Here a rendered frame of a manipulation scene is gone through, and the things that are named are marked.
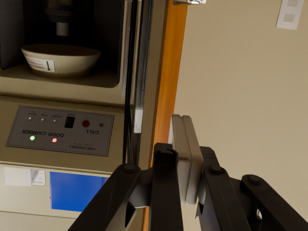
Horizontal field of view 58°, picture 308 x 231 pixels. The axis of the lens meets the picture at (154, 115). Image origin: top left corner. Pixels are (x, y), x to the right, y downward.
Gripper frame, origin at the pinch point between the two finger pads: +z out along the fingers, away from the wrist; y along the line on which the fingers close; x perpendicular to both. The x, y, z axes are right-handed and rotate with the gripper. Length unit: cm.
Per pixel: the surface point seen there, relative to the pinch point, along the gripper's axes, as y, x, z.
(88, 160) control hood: -13.1, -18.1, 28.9
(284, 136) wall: 49, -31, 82
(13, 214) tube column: -34, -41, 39
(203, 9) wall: 12, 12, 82
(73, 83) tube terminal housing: -18.9, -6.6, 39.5
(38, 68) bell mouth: -27, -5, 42
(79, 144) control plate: -15.3, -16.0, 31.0
